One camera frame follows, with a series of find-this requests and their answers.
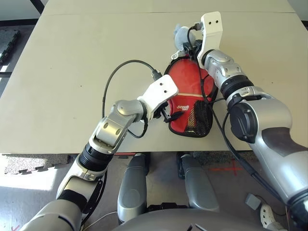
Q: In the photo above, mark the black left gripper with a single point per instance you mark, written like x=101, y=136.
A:
x=161, y=111

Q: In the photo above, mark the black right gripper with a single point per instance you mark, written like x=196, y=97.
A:
x=196, y=48

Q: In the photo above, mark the red black paddle case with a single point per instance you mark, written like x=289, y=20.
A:
x=178, y=120

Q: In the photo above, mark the red ping-pong paddle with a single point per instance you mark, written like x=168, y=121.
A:
x=185, y=74

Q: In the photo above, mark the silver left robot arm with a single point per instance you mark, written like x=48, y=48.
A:
x=113, y=125

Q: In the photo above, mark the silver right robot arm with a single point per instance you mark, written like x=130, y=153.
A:
x=264, y=120

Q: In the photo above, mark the grey robot right leg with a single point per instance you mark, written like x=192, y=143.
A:
x=199, y=187

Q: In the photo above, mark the grey robot leg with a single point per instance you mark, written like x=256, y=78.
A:
x=132, y=190
x=199, y=187

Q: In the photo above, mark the grey robot left leg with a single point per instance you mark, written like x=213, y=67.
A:
x=132, y=190

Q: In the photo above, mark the grey robot torso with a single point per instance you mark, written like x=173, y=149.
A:
x=180, y=221

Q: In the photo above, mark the grey floor pedal box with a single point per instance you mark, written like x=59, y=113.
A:
x=252, y=201

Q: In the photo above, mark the white perforated shoe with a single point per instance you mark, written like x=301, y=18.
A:
x=267, y=214

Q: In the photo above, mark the grey speckled foam mat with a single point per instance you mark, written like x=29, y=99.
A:
x=36, y=163

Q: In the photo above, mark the grey trouser leg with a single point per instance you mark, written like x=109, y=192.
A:
x=274, y=226

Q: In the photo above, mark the black diagonal bar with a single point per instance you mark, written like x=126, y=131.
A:
x=38, y=6

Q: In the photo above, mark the black foam floor mat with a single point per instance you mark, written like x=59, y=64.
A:
x=7, y=43

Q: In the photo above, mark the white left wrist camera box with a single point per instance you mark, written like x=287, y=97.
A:
x=158, y=91

